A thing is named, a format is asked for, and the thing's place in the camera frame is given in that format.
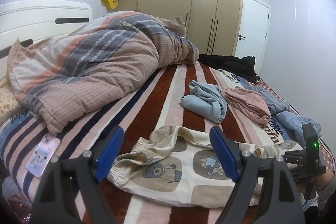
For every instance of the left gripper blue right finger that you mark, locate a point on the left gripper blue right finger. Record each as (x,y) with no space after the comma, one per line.
(279,200)

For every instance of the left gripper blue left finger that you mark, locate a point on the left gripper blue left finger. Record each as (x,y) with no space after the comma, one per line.
(54,201)

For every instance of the cream bear print pants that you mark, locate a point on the cream bear print pants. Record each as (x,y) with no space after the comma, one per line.
(176,166)

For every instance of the person's right hand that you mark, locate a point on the person's right hand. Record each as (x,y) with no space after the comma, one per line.
(326,182)

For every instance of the light blue denim jeans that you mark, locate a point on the light blue denim jeans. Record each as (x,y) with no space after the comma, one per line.
(294,124)

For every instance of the grey blue denim garment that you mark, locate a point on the grey blue denim garment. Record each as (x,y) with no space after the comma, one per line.
(275,106)

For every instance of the striped fleece bed blanket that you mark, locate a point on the striped fleece bed blanket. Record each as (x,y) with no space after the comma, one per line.
(155,104)

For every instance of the pink checked garment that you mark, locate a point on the pink checked garment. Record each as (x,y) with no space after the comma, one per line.
(249,102)

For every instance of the floral pillow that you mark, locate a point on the floral pillow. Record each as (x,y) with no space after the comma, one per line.
(8,103)

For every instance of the black jacket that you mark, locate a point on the black jacket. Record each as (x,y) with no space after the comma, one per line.
(243,67)

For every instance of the light blue crumpled garment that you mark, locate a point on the light blue crumpled garment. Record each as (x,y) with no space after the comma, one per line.
(205,100)

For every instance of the pink grey striped duvet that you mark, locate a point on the pink grey striped duvet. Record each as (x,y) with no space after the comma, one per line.
(59,79)

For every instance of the white door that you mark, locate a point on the white door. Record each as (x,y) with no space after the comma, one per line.
(253,33)

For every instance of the white headboard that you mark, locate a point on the white headboard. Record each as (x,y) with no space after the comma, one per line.
(33,20)

